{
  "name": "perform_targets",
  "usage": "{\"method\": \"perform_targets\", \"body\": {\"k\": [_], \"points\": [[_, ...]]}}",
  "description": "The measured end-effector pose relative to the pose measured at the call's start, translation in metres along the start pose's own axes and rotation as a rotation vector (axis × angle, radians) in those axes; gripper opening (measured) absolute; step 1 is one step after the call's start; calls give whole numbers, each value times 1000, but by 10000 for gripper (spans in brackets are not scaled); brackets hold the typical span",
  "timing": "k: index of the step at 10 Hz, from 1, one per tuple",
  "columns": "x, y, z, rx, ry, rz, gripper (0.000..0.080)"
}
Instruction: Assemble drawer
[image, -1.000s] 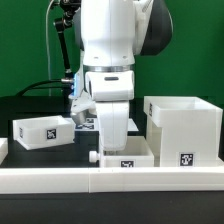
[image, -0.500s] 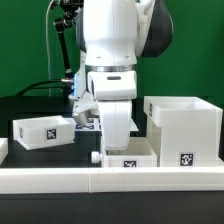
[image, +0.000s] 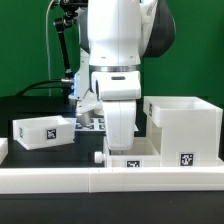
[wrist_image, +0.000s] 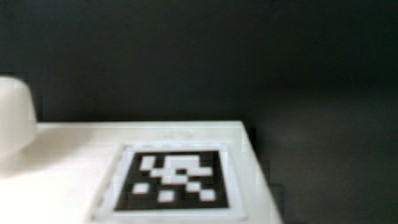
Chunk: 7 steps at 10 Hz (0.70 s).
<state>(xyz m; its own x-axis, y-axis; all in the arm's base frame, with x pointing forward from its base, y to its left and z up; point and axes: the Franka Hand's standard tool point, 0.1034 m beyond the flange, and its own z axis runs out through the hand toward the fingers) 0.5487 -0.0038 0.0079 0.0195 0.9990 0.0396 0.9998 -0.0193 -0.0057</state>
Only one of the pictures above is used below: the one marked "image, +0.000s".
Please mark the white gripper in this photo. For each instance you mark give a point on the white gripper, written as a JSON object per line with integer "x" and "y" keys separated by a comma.
{"x": 118, "y": 92}

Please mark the white front drawer box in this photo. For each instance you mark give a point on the white front drawer box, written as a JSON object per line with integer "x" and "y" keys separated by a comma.
{"x": 142, "y": 154}

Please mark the white drawer box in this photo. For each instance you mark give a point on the white drawer box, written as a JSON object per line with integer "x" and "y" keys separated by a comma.
{"x": 142, "y": 154}
{"x": 42, "y": 132}

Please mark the white drawer cabinet frame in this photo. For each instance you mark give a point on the white drawer cabinet frame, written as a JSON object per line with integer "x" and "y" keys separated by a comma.
{"x": 185, "y": 131}

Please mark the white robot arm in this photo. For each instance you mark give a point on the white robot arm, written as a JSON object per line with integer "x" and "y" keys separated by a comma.
{"x": 114, "y": 35}

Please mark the white rear drawer box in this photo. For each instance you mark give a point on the white rear drawer box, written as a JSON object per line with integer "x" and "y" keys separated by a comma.
{"x": 42, "y": 132}

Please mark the marker tag sheet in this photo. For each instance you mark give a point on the marker tag sheet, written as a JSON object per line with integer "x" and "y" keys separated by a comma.
{"x": 96, "y": 124}

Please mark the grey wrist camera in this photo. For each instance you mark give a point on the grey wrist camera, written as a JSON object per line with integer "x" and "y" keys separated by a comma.
{"x": 86, "y": 106}

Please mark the white front fence rail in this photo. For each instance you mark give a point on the white front fence rail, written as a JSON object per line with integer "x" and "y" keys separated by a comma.
{"x": 92, "y": 180}

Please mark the white fence rail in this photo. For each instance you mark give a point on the white fence rail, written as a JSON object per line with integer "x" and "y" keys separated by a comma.
{"x": 92, "y": 180}
{"x": 3, "y": 149}

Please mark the white left fence rail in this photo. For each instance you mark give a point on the white left fence rail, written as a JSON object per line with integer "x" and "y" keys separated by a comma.
{"x": 3, "y": 149}

